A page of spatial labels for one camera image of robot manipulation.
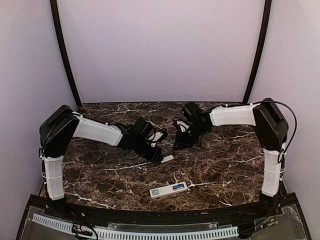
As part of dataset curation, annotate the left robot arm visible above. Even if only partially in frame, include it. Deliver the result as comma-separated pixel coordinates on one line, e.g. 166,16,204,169
38,105,168,218

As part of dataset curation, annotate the white remote control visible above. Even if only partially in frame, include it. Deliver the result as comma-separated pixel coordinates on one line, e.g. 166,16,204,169
149,181,188,199

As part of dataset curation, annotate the black front rail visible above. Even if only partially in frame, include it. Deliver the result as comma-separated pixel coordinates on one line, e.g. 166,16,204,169
44,192,298,231

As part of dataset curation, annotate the white battery cover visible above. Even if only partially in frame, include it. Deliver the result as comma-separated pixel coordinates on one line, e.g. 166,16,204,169
161,155,174,164

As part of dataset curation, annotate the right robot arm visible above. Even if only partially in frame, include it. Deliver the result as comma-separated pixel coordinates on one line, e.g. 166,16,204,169
173,98,293,197

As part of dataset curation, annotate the right black frame post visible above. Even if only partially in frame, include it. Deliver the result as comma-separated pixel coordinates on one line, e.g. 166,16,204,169
242,0,272,104

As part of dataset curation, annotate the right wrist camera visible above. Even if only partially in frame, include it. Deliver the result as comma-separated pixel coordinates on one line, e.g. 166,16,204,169
173,119,190,133

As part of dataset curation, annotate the blue battery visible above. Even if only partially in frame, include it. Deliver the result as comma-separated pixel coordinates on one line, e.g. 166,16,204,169
172,184,185,191

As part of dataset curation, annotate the black frame post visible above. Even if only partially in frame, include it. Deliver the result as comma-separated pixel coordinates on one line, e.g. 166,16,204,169
242,0,272,104
49,0,82,108

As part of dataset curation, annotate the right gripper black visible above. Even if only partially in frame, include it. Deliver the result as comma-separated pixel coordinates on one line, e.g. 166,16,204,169
173,122,208,150

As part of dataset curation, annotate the left black frame post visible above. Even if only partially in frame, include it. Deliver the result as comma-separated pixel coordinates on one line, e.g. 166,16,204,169
49,0,82,108

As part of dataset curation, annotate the white slotted cable duct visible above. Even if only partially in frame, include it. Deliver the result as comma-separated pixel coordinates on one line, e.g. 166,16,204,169
32,213,239,240

